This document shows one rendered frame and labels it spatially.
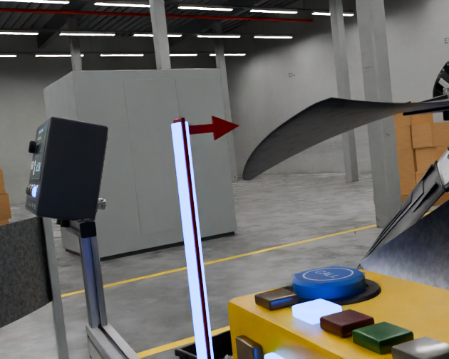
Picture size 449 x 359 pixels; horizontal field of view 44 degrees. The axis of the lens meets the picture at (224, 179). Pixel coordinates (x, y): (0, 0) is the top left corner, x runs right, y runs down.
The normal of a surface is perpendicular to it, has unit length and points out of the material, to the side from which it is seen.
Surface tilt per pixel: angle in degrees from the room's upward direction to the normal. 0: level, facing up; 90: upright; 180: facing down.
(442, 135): 90
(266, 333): 90
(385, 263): 55
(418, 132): 90
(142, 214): 90
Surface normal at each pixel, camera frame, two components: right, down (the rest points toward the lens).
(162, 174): 0.51, -0.01
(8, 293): 0.94, -0.08
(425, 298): -0.11, -0.99
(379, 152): -0.85, 0.12
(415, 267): -0.48, -0.48
